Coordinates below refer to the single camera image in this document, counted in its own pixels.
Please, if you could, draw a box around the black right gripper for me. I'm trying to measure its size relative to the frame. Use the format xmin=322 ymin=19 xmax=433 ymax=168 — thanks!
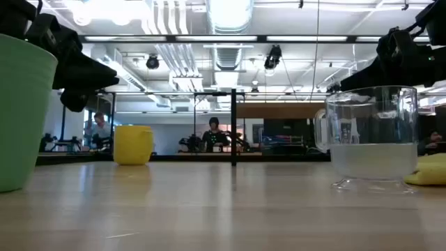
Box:
xmin=339 ymin=26 xmax=446 ymax=93

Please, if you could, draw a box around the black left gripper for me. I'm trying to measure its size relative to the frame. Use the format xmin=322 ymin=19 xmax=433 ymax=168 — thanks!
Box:
xmin=25 ymin=13 xmax=121 ymax=114

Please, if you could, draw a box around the green plastic cup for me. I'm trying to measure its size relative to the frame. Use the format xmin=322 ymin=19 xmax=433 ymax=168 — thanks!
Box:
xmin=0 ymin=33 xmax=59 ymax=194

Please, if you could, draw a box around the person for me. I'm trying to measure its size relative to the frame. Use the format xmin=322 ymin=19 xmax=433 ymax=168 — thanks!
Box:
xmin=201 ymin=116 xmax=231 ymax=153
xmin=417 ymin=129 xmax=444 ymax=156
xmin=84 ymin=112 xmax=113 ymax=151

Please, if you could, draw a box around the yellow mug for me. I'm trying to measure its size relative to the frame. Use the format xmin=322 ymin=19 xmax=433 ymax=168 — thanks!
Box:
xmin=113 ymin=125 xmax=155 ymax=166

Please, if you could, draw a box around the clear glass mug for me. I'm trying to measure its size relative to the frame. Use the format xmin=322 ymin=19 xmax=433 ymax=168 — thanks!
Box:
xmin=313 ymin=85 xmax=419 ymax=193

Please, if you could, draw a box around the yellow cloth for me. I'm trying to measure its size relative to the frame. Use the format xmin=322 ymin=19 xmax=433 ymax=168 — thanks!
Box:
xmin=403 ymin=153 xmax=446 ymax=186

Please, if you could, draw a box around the thin hanging cable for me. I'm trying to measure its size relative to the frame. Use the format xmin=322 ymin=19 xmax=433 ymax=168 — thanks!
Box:
xmin=309 ymin=0 xmax=321 ymax=102

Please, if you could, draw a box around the black ceiling camera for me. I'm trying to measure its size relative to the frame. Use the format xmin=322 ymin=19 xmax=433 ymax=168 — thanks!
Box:
xmin=263 ymin=44 xmax=283 ymax=70
xmin=145 ymin=54 xmax=160 ymax=70

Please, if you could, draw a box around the black table edge rail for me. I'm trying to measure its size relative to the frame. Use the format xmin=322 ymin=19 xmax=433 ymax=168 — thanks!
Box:
xmin=36 ymin=151 xmax=332 ymax=166

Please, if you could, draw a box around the black overhead frame bar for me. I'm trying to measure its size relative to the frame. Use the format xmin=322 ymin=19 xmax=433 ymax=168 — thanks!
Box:
xmin=78 ymin=33 xmax=431 ymax=45

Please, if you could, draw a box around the black vertical frame post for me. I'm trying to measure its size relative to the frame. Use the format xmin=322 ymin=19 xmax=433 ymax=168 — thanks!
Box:
xmin=230 ymin=88 xmax=238 ymax=167

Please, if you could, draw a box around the silver ventilation duct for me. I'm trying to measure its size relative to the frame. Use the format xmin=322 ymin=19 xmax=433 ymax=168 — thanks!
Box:
xmin=205 ymin=0 xmax=256 ymax=35

